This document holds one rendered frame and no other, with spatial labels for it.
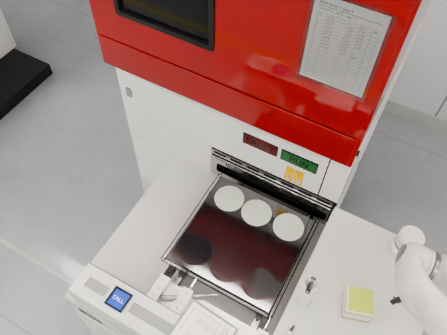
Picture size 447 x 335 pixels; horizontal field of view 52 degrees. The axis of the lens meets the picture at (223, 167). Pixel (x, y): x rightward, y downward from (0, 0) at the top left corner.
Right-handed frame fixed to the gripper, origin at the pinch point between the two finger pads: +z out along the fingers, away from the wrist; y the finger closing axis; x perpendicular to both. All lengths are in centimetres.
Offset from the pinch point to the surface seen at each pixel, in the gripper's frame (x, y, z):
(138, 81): 93, -37, 7
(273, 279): 19.6, -23.9, 17.8
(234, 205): 47, -23, 23
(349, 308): 3.2, -13.5, 1.3
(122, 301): 31, -66, 12
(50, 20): 273, -51, 158
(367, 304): 2.1, -8.6, 1.2
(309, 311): 7.0, -21.2, 8.7
